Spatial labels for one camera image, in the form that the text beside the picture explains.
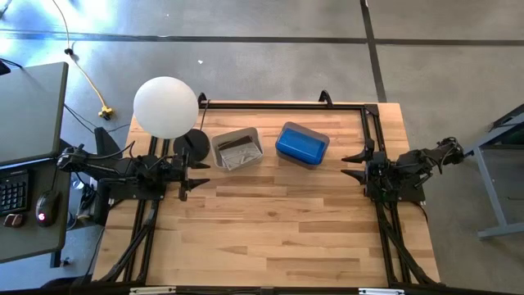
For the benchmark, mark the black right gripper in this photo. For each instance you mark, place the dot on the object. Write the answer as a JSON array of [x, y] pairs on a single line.
[[376, 172]]

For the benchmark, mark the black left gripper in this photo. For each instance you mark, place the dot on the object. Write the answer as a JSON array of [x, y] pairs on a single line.
[[180, 172]]

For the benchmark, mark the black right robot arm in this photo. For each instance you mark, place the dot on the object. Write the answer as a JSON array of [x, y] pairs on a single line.
[[425, 157]]

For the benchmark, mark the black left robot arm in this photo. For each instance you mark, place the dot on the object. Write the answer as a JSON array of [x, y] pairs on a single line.
[[114, 168]]

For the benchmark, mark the light grey plastic bin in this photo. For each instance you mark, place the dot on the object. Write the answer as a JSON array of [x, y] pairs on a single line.
[[216, 153]]

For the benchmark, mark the black lamp stand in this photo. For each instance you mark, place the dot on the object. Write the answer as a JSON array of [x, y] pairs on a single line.
[[198, 143]]

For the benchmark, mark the dark grey plastic bin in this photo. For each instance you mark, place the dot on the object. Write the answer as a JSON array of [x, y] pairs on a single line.
[[305, 125]]

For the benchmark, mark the white globe lamp shade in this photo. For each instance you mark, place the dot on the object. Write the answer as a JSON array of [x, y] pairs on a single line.
[[165, 107]]

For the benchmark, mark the black desk leg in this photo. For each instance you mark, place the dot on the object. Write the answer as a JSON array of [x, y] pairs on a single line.
[[107, 141]]

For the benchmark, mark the white tape strip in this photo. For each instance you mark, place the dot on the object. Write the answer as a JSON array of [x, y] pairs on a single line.
[[380, 291], [152, 290]]

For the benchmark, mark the black computer mouse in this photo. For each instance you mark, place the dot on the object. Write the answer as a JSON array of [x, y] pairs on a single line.
[[47, 205]]

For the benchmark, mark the grey raised desk surface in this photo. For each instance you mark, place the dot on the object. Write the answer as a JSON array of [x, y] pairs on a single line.
[[28, 110]]

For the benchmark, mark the black keyboard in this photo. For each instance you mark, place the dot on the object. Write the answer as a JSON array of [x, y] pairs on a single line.
[[12, 192]]

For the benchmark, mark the small brown object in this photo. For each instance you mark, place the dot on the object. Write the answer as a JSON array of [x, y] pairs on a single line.
[[13, 220]]

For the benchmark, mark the dark grey desk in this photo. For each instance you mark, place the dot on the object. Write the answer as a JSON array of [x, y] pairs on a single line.
[[16, 241]]

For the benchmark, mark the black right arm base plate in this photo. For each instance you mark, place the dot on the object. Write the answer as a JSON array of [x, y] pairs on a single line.
[[409, 196]]

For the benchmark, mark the black frame bracket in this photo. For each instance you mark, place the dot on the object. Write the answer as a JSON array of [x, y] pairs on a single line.
[[201, 98], [325, 97]]

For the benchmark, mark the black aluminium table frame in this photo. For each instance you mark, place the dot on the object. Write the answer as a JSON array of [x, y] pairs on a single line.
[[286, 106]]

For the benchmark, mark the grey metal table frame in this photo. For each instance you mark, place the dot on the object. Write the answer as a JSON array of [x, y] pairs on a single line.
[[503, 230]]

